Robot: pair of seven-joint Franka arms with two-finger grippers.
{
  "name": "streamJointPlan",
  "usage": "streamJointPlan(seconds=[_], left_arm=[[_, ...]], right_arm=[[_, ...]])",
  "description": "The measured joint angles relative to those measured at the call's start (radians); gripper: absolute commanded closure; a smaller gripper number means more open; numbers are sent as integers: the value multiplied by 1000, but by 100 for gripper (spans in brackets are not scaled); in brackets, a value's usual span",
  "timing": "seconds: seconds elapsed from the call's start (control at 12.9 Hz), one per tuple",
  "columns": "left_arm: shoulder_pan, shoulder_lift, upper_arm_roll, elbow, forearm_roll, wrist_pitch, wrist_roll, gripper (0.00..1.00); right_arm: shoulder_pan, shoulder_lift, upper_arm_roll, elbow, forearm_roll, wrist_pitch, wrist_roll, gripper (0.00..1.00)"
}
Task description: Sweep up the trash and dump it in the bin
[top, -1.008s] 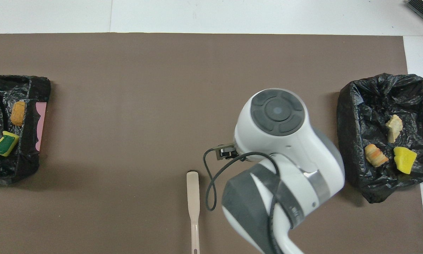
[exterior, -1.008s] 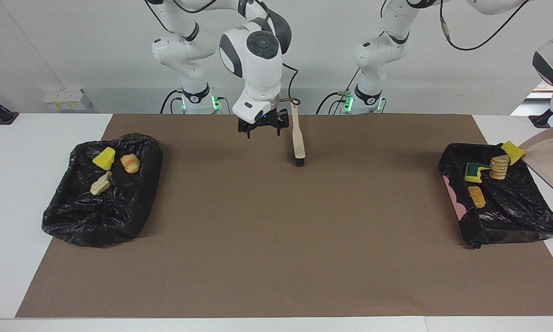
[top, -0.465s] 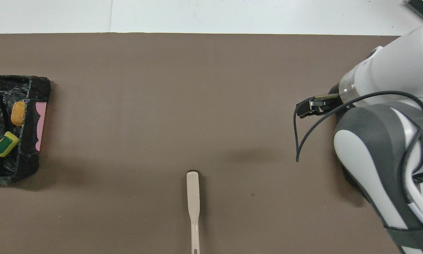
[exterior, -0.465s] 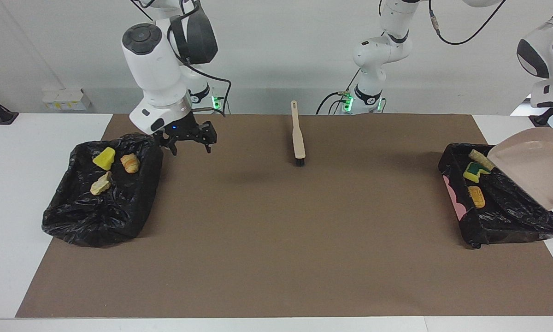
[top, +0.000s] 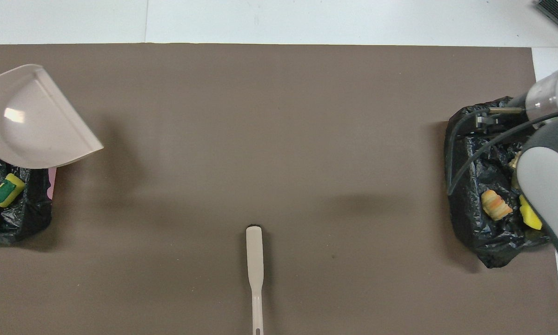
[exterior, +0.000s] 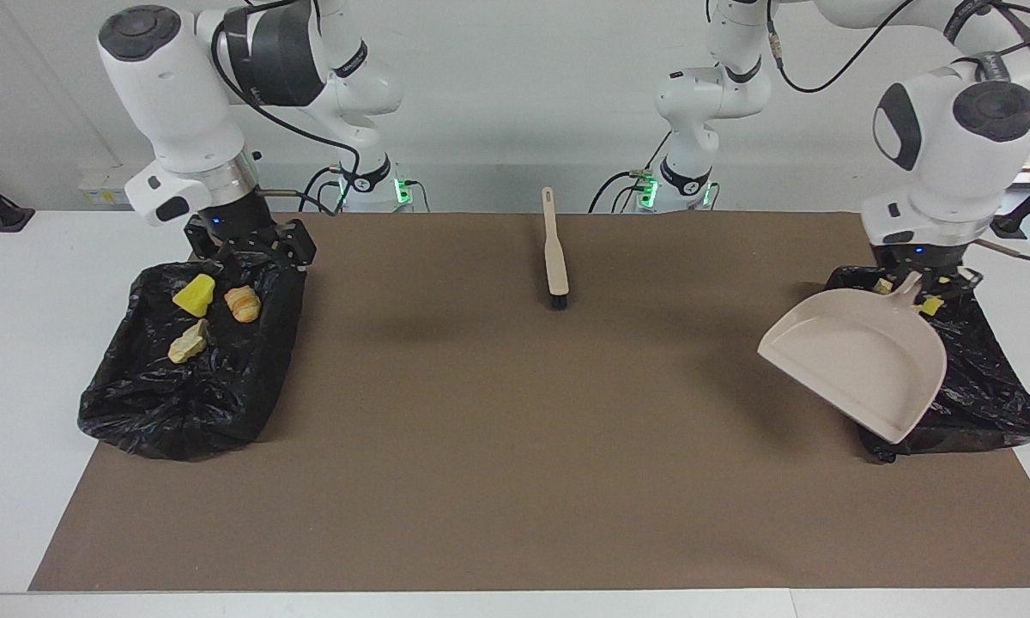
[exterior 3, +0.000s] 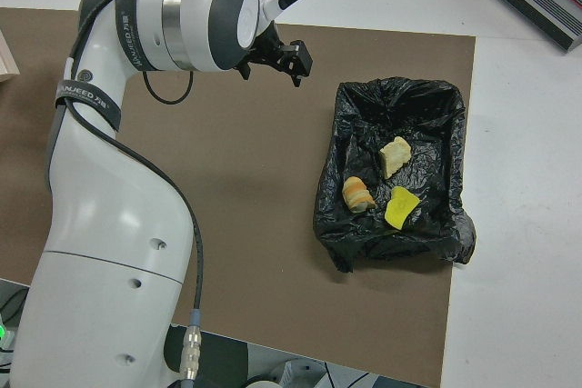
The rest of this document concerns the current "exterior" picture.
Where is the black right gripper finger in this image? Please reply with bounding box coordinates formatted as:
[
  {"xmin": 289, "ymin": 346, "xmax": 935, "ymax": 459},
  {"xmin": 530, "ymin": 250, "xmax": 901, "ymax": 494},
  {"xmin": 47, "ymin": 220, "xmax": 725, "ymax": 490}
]
[
  {"xmin": 183, "ymin": 216, "xmax": 224, "ymax": 263},
  {"xmin": 275, "ymin": 219, "xmax": 317, "ymax": 271}
]

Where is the yellow sponge with green layer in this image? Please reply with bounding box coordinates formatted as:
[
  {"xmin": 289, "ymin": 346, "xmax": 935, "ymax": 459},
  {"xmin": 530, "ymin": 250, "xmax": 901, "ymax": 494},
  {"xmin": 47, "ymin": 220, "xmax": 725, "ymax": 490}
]
[{"xmin": 875, "ymin": 276, "xmax": 945, "ymax": 317}]

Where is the yellow sponge chunk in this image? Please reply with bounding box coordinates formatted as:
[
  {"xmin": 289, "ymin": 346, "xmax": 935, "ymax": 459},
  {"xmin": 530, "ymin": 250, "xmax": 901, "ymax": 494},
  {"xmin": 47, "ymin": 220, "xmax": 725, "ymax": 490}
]
[{"xmin": 172, "ymin": 273, "xmax": 217, "ymax": 318}]

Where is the tan striped trash piece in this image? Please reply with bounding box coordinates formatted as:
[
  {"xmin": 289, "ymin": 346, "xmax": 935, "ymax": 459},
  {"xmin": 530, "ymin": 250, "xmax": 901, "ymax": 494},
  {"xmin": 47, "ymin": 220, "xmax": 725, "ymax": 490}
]
[{"xmin": 224, "ymin": 286, "xmax": 263, "ymax": 324}]

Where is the beige plastic dustpan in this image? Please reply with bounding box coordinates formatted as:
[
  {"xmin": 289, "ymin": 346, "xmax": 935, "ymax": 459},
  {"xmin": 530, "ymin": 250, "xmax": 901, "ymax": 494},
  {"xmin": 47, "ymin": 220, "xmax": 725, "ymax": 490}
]
[{"xmin": 756, "ymin": 271, "xmax": 948, "ymax": 445}]

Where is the pale cream trash piece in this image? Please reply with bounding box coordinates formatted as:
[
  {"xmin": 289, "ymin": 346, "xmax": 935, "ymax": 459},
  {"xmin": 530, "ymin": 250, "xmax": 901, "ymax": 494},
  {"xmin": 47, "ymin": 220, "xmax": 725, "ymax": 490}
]
[{"xmin": 167, "ymin": 318, "xmax": 211, "ymax": 365}]

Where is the beige brush with black bristles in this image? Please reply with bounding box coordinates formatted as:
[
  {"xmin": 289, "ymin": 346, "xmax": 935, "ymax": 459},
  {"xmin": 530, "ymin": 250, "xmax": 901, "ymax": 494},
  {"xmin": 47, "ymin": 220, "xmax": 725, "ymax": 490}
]
[{"xmin": 541, "ymin": 186, "xmax": 571, "ymax": 311}]

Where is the pink bin with black bag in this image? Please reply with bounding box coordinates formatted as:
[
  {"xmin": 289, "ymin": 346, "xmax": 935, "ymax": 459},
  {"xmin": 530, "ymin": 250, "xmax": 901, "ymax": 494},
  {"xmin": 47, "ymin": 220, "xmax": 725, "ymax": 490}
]
[{"xmin": 824, "ymin": 264, "xmax": 1030, "ymax": 464}]

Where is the bin lined with black bag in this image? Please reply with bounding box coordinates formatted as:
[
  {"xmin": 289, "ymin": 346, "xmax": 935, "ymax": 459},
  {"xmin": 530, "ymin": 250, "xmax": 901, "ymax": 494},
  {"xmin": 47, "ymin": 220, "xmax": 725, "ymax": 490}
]
[{"xmin": 77, "ymin": 246, "xmax": 306, "ymax": 462}]

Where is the brown table mat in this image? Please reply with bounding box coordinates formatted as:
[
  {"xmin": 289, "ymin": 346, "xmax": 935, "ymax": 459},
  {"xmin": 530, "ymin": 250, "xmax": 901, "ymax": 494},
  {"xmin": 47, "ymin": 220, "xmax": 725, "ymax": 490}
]
[{"xmin": 28, "ymin": 211, "xmax": 1030, "ymax": 592}]

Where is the black base cable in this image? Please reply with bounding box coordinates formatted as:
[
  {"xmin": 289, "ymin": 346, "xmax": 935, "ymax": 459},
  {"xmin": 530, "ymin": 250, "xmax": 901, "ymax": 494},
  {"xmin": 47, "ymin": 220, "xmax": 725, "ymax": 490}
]
[
  {"xmin": 299, "ymin": 166, "xmax": 344, "ymax": 213},
  {"xmin": 590, "ymin": 170, "xmax": 653, "ymax": 214}
]

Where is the black camera stand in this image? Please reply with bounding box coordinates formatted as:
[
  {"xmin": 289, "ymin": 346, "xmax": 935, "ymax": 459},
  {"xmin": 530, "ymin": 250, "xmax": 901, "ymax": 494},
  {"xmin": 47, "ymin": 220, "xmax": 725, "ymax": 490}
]
[
  {"xmin": 991, "ymin": 167, "xmax": 1030, "ymax": 239},
  {"xmin": 0, "ymin": 163, "xmax": 35, "ymax": 234}
]

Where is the white wall power box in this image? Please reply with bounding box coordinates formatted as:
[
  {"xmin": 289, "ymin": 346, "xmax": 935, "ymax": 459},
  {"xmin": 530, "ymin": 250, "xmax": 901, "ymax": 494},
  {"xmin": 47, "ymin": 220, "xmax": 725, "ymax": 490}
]
[{"xmin": 79, "ymin": 165, "xmax": 151, "ymax": 207}]

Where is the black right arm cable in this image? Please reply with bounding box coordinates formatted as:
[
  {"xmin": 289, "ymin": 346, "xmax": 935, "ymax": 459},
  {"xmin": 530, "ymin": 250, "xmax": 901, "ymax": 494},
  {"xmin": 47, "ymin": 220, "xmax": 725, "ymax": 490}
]
[{"xmin": 210, "ymin": 0, "xmax": 363, "ymax": 215}]

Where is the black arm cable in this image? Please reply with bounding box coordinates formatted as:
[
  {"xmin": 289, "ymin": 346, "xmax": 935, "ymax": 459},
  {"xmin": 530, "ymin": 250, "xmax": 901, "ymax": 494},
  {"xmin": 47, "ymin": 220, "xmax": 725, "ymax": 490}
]
[
  {"xmin": 210, "ymin": 0, "xmax": 363, "ymax": 215},
  {"xmin": 764, "ymin": 0, "xmax": 1030, "ymax": 95}
]

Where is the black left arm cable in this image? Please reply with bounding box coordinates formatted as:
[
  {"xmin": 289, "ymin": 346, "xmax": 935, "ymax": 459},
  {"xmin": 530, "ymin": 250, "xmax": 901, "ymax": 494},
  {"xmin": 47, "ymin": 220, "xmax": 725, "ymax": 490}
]
[{"xmin": 764, "ymin": 0, "xmax": 1030, "ymax": 95}]

